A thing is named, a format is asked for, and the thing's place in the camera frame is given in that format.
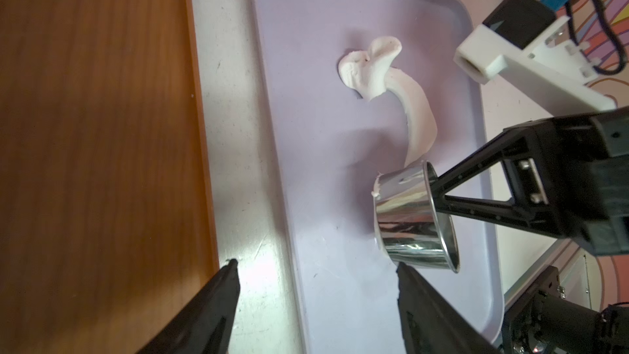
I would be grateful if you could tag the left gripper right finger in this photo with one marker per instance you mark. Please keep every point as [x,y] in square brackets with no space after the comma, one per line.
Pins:
[429,324]

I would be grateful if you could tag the white dough piece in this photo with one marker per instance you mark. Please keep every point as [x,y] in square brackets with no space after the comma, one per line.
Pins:
[371,74]

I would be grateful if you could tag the lilac plastic cutting mat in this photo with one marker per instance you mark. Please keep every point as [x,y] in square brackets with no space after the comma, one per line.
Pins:
[331,144]

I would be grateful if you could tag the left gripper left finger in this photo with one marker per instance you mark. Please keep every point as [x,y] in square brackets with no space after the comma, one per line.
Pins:
[205,324]

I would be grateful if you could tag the round metal cutter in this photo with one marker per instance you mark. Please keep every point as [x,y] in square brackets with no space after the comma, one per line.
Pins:
[407,225]

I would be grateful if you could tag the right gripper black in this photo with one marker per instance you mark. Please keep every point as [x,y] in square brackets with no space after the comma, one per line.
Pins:
[563,177]

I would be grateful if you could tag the brown wooden tray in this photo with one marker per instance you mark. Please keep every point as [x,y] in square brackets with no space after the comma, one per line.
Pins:
[104,216]

